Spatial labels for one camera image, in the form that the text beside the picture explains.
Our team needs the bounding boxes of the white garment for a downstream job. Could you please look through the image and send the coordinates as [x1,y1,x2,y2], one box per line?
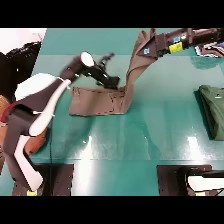
[14,73,60,102]

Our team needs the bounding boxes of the orange-brown garment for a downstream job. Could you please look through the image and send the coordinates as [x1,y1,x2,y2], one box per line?
[0,126,50,157]

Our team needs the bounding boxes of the black garment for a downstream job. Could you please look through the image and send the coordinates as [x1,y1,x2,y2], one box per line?
[0,41,43,102]

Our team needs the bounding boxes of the dark green garment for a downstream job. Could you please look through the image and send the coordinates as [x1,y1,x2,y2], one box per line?
[198,84,224,141]

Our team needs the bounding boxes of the heap of clothes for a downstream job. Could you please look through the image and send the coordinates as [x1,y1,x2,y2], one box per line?
[194,42,224,59]

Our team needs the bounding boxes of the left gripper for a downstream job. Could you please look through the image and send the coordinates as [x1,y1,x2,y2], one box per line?
[94,65,121,91]

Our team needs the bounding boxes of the brown T-shirt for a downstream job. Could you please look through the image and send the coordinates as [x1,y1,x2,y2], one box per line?
[68,28,158,117]

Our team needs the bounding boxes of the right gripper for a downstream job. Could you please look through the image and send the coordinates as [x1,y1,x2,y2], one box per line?
[153,31,172,60]

